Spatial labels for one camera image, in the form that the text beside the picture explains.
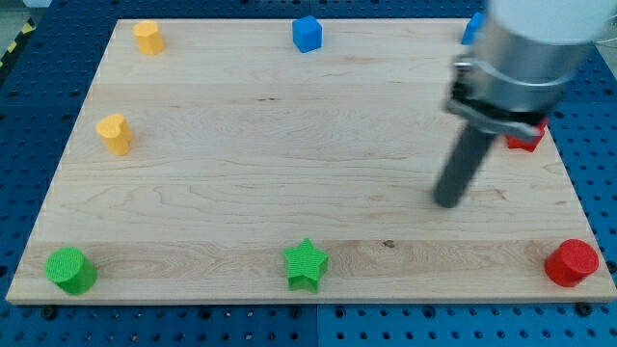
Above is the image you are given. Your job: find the blue cube block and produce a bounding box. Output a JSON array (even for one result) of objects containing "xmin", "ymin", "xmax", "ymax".
[{"xmin": 292, "ymin": 15, "xmax": 323, "ymax": 53}]

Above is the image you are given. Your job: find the green cylinder block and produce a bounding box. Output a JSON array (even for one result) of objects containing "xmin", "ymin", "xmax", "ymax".
[{"xmin": 44, "ymin": 247, "xmax": 97, "ymax": 295}]

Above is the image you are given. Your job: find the green star block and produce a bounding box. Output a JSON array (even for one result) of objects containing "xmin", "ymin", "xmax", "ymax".
[{"xmin": 282, "ymin": 238, "xmax": 329, "ymax": 293}]

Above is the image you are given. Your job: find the yellow hexagon block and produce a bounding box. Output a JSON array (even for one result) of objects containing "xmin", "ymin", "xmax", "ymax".
[{"xmin": 133, "ymin": 19, "xmax": 165, "ymax": 55}]

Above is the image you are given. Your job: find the blue block behind arm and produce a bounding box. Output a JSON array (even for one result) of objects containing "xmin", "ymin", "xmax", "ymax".
[{"xmin": 461, "ymin": 12, "xmax": 485, "ymax": 45}]

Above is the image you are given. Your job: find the red star block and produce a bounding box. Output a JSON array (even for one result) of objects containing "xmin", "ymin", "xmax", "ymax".
[{"xmin": 505, "ymin": 118, "xmax": 550, "ymax": 152}]

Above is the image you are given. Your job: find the red cylinder block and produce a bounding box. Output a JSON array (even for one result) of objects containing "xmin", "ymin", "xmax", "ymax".
[{"xmin": 544, "ymin": 239, "xmax": 600, "ymax": 287}]

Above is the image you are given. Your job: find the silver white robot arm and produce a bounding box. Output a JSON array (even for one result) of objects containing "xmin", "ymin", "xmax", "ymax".
[{"xmin": 445, "ymin": 0, "xmax": 616, "ymax": 141}]

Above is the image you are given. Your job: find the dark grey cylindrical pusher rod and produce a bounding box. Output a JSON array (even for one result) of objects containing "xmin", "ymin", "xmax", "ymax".
[{"xmin": 433, "ymin": 123, "xmax": 496, "ymax": 208}]

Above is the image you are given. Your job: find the yellow heart block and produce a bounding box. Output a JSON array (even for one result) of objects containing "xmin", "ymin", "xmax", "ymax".
[{"xmin": 95, "ymin": 113, "xmax": 133, "ymax": 156}]

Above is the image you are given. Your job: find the wooden board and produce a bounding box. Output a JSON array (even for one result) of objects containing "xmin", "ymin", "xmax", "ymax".
[{"xmin": 7, "ymin": 19, "xmax": 616, "ymax": 305}]

